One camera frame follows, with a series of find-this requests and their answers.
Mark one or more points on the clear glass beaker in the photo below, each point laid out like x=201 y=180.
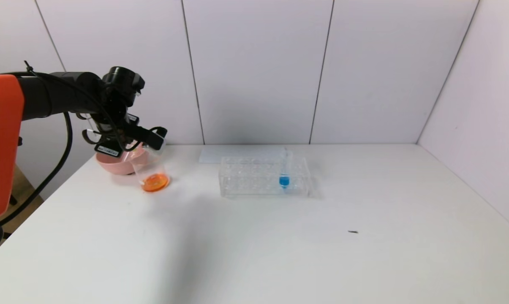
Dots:
x=155 y=182

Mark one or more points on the pink plastic bowl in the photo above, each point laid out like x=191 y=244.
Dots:
x=115 y=165

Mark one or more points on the black stand leg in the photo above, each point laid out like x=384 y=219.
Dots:
x=13 y=199

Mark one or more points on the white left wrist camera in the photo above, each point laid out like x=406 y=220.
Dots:
x=158 y=143

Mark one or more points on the black chair base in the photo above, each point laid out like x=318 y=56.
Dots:
x=6 y=234

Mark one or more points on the test tube with blue pigment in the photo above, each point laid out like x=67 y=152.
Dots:
x=284 y=181

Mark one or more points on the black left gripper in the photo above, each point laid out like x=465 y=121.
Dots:
x=107 y=149

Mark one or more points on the white paper sheet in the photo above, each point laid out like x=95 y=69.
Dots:
x=220 y=154

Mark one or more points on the clear acrylic test tube rack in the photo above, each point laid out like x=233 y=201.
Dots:
x=298 y=177

